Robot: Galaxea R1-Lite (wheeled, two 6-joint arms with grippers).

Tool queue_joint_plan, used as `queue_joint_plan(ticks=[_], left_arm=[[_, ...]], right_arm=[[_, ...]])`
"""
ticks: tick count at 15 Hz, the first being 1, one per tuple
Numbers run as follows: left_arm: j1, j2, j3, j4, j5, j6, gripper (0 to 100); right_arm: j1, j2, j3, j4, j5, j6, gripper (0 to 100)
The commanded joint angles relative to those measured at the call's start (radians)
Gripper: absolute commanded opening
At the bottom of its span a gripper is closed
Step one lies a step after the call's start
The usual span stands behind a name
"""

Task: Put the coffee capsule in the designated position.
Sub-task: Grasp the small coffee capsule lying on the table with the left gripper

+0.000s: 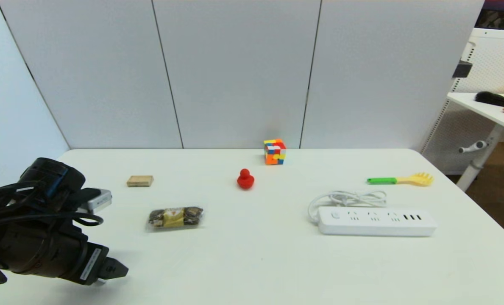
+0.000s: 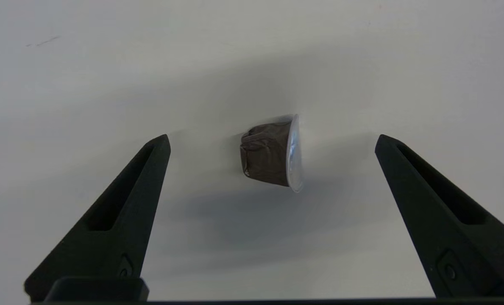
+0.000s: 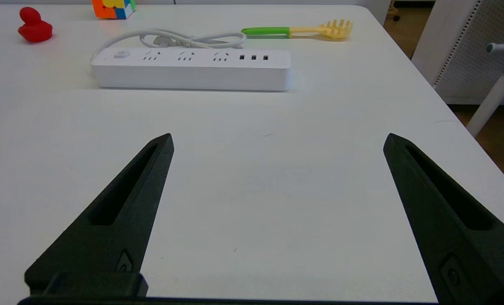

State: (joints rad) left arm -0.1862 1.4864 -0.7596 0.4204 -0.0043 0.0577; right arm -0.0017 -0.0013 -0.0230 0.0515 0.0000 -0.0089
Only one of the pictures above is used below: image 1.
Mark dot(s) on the white pegboard panel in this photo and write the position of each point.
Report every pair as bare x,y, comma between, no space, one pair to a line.
493,63

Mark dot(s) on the black box on pegboard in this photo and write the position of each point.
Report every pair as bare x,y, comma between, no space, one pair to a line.
461,69

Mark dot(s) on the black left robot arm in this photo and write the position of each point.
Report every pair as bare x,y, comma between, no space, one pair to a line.
48,173

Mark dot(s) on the red rubber duck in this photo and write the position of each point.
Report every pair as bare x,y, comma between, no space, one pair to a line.
245,180

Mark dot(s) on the white power strip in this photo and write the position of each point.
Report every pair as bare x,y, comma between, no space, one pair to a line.
374,222

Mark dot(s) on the white side table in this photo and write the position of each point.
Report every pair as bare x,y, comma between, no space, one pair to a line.
489,111

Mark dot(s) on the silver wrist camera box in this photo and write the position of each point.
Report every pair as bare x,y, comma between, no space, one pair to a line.
100,200

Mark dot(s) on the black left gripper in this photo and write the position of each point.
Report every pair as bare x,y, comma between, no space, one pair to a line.
44,252

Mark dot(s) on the clear-wrapped chocolate pack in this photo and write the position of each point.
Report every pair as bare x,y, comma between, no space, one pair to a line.
175,217

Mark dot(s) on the small tan wooden block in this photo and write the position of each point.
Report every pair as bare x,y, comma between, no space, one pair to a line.
140,181

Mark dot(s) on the multicoloured puzzle cube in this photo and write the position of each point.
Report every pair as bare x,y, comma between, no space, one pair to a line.
274,152

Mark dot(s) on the black fuzzy object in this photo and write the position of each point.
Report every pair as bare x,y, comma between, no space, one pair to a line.
490,98

